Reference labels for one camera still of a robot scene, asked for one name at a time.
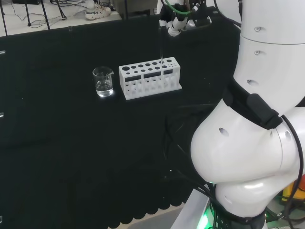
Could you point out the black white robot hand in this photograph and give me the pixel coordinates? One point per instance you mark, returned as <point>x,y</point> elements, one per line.
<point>177,23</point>

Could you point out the clear glass rod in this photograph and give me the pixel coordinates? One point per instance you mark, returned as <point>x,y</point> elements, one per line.
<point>162,47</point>

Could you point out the white test tube rack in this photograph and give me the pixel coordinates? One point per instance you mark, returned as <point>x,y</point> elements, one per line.
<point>145,81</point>

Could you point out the person's foot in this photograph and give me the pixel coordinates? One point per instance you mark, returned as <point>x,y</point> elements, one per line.
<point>97,10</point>

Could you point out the clear glass beaker with water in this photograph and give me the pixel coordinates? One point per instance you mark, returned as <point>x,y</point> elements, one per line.
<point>103,83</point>

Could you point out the black tripod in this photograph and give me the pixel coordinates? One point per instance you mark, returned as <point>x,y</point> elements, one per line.
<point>45,16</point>
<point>61,10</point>

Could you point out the black bench cloth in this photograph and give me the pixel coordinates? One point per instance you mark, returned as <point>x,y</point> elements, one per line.
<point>71,143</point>

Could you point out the yellow stop button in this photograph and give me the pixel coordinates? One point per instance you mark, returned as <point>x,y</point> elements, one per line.
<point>293,188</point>

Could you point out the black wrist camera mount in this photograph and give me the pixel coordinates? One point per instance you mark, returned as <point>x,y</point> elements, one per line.
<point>202,17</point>

